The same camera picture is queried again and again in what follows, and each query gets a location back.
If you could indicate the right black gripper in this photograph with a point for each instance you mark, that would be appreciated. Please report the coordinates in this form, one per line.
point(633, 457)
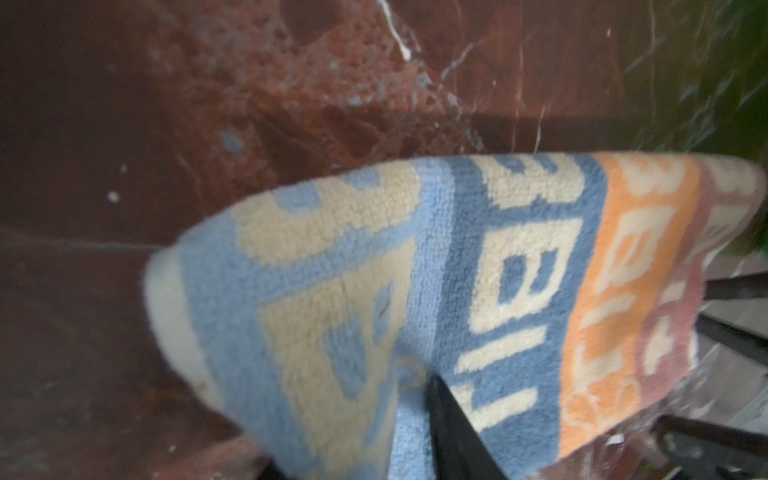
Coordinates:
point(702, 450)

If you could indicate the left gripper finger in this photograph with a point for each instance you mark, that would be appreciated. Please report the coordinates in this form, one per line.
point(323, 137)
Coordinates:
point(458, 452)

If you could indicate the striped multicolour rabbit towel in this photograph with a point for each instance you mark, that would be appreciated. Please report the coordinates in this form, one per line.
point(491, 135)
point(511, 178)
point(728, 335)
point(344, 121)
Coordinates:
point(556, 295)

